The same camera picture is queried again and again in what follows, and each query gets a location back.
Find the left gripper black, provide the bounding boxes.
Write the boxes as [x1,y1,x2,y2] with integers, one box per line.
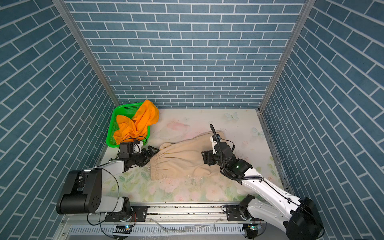
[129,145,159,167]

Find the orange shorts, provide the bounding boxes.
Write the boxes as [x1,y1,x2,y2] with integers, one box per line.
[114,100,160,144]

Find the beige shorts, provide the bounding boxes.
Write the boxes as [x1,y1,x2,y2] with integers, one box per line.
[150,133,220,181]

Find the green plastic basket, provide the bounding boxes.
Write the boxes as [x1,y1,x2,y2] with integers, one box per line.
[106,103,143,148]

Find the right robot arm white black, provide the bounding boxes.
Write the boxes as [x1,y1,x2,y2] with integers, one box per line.
[202,142,325,240]

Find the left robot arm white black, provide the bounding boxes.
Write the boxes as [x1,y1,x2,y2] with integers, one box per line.
[56,143,160,222]

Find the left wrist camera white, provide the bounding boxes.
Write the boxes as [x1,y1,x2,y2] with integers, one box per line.
[119,140,143,159]

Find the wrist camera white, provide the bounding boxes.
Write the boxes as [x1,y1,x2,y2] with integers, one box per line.
[119,140,143,159]
[210,135,221,155]

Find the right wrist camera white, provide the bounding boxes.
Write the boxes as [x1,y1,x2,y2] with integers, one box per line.
[210,135,221,155]

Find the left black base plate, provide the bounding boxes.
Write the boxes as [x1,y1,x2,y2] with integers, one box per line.
[105,206,149,223]

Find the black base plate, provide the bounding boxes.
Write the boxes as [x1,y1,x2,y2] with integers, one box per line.
[222,205,264,223]
[105,206,149,223]

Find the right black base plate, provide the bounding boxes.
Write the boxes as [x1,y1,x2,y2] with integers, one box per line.
[222,205,264,223]

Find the aluminium front rail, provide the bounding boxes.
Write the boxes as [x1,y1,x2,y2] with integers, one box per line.
[54,203,286,240]

